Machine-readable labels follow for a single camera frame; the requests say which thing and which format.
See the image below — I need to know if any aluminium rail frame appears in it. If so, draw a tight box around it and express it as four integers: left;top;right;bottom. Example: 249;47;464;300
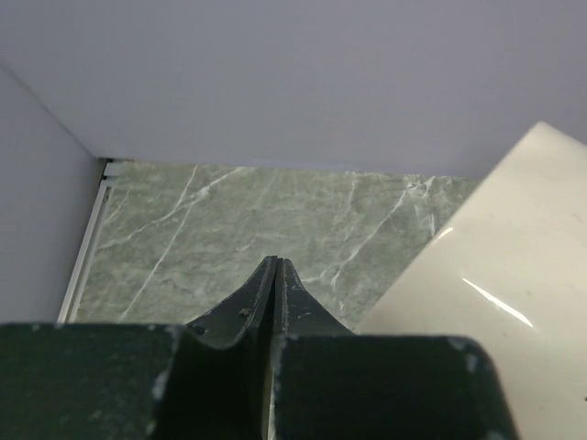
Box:
57;159;123;324

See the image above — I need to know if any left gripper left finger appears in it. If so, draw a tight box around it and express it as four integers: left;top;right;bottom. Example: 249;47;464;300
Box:
1;257;278;439

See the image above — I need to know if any round cream drawer cabinet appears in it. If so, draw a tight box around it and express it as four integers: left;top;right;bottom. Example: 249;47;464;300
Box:
359;123;586;439

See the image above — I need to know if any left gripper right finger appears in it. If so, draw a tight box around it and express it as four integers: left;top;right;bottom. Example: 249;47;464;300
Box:
273;258;518;439

